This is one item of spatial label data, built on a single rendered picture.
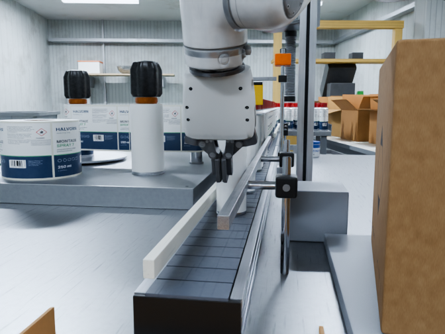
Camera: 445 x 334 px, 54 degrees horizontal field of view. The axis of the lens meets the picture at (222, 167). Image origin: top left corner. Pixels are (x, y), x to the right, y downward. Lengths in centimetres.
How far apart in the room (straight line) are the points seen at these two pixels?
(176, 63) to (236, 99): 901
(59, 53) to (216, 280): 961
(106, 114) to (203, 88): 89
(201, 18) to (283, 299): 35
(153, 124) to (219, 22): 65
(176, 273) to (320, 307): 17
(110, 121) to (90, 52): 842
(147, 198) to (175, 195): 7
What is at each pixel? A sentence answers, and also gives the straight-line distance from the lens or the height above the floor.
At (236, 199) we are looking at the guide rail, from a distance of 48.
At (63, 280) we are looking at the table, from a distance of 65.
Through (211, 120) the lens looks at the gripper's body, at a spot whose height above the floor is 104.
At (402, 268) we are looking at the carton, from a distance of 44.
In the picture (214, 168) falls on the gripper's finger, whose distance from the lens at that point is 66.
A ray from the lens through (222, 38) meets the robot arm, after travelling 55.
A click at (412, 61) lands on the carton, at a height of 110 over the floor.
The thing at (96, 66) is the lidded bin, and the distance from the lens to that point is 912.
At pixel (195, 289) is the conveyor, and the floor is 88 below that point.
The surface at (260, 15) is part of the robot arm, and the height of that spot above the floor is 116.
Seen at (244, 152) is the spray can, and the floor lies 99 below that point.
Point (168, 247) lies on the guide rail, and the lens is 49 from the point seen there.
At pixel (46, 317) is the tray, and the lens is 47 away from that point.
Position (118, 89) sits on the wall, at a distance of 969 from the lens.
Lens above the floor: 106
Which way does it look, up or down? 8 degrees down
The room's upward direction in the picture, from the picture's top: straight up
